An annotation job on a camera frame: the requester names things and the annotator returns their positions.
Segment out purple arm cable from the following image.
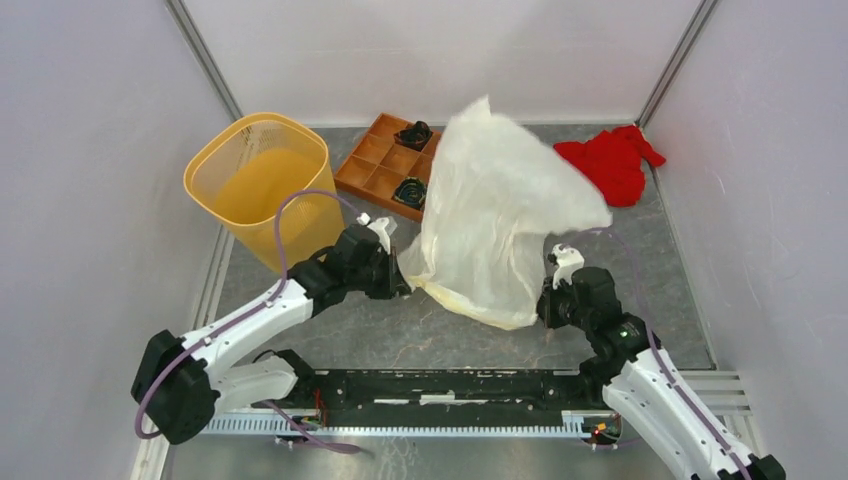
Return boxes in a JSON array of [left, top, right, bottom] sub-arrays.
[[134, 188, 362, 456], [569, 227, 753, 480]]

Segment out orange compartment tray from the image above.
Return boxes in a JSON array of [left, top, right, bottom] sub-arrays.
[[334, 113, 442, 222]]

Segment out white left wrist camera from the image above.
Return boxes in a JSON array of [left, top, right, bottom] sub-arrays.
[[356, 212, 397, 253]]

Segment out yellow mesh trash bin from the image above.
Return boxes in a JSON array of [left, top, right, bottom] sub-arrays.
[[183, 112, 345, 273]]

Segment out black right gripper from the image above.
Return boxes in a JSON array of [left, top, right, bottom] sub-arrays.
[[529, 272, 594, 331]]

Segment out cream plastic trash bag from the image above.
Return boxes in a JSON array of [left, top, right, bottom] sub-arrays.
[[398, 96, 613, 330]]

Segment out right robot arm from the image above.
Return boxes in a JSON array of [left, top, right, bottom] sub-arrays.
[[537, 267, 787, 479]]

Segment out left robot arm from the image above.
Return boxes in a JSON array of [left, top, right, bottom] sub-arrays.
[[131, 217, 410, 445]]

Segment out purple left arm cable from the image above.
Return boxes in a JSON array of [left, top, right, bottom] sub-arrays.
[[134, 188, 362, 456]]

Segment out dark patterned rolled strap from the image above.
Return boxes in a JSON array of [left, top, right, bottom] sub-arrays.
[[391, 176, 432, 212]]

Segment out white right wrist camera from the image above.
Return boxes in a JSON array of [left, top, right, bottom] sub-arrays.
[[548, 243, 585, 290]]

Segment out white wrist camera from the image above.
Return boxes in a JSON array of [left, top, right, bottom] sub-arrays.
[[356, 212, 397, 253], [548, 243, 585, 290]]

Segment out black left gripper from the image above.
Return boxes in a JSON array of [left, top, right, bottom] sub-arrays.
[[346, 245, 412, 298]]

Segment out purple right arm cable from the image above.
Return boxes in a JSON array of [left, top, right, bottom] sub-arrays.
[[569, 227, 753, 480]]

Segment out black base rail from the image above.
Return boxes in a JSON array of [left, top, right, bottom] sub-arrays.
[[276, 369, 611, 428]]

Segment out black rolled strap rear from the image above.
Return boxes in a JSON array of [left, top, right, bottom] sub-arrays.
[[393, 120, 435, 152]]

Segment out red cloth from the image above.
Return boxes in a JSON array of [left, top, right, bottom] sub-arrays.
[[553, 125, 666, 208]]

